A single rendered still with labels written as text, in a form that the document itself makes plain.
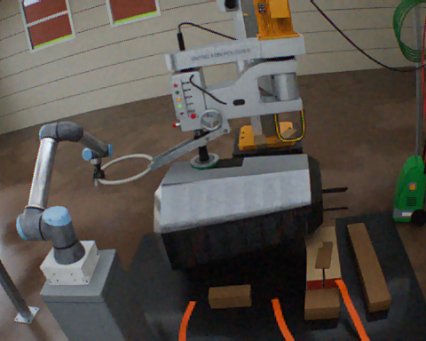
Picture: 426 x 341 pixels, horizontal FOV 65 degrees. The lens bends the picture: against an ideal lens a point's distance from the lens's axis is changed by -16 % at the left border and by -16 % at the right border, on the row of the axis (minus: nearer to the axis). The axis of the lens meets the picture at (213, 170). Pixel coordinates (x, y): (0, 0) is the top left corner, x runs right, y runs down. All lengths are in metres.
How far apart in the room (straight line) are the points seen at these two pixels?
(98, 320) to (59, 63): 7.94
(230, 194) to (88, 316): 1.27
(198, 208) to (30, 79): 7.83
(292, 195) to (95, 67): 7.19
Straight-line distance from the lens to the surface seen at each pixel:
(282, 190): 2.60
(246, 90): 2.64
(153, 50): 8.74
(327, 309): 2.61
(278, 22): 2.56
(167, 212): 2.71
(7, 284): 3.25
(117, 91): 9.12
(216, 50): 2.57
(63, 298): 2.10
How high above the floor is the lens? 2.07
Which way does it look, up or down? 26 degrees down
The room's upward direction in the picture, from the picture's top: 11 degrees counter-clockwise
